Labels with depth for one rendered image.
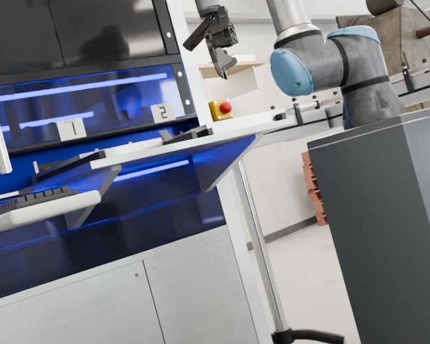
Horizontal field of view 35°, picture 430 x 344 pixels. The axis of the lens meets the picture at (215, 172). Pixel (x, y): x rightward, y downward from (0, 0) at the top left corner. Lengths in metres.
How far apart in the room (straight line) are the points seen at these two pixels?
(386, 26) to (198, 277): 6.67
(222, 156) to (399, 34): 6.43
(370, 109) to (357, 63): 0.11
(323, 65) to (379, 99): 0.16
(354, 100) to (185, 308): 0.95
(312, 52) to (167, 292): 0.97
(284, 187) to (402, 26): 2.44
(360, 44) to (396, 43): 6.82
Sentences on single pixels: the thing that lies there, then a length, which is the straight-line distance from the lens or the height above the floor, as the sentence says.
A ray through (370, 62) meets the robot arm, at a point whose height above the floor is 0.93.
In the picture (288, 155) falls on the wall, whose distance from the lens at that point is 7.74.
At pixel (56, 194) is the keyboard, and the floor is 0.82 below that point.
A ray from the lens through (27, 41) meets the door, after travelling 2.16.
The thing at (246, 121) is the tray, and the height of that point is 0.90.
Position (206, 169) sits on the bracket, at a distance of 2.27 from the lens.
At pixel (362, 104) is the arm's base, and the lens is 1.63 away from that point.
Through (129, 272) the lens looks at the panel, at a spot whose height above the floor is 0.55.
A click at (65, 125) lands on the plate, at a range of 2.12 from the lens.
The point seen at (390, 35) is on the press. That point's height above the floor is 1.88.
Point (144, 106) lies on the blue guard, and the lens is 2.26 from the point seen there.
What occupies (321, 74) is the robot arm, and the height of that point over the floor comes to 0.93.
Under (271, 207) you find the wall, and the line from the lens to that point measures 7.30.
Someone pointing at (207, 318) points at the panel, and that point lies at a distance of 2.29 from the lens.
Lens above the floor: 0.76
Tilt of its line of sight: 1 degrees up
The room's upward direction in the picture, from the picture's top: 15 degrees counter-clockwise
